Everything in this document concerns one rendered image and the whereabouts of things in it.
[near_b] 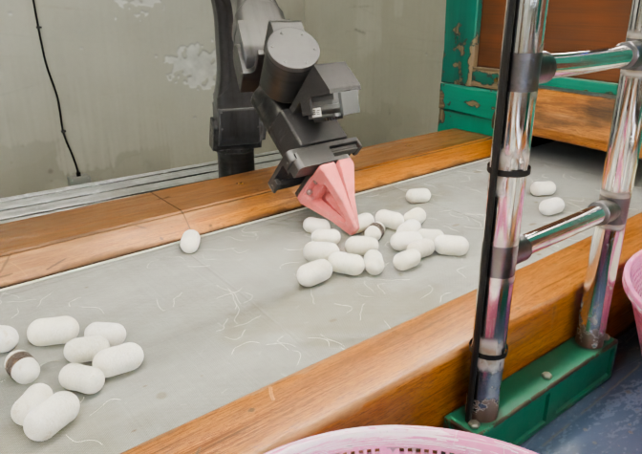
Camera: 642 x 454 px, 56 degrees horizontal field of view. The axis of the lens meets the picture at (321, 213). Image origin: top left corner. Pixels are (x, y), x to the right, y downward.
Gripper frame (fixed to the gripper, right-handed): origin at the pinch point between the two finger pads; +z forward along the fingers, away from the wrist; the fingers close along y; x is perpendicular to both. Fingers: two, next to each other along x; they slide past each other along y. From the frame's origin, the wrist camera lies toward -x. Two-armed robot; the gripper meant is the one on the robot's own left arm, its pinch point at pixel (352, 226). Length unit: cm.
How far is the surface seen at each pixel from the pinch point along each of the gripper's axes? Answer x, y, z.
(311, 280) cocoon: -3.6, -10.5, 5.4
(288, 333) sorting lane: -5.9, -16.5, 9.7
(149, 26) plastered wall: 121, 64, -156
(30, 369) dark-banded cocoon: -3.4, -34.8, 4.5
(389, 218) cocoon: 0.0, 5.4, 0.5
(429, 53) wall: 71, 134, -84
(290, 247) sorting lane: 3.3, -6.2, -1.0
